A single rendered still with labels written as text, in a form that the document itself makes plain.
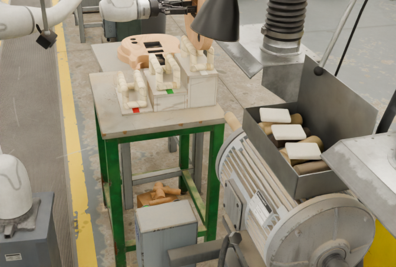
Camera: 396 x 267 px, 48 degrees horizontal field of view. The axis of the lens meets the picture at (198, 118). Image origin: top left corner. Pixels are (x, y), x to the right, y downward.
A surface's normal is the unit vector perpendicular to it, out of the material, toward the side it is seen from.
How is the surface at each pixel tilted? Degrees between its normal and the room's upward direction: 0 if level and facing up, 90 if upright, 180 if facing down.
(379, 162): 0
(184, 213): 0
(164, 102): 90
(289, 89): 90
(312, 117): 90
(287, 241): 76
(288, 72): 90
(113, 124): 0
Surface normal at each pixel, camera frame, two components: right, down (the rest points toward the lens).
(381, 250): -0.95, 0.12
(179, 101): 0.28, 0.50
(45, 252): 0.81, 0.33
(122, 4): 0.27, 0.22
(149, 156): 0.04, -0.86
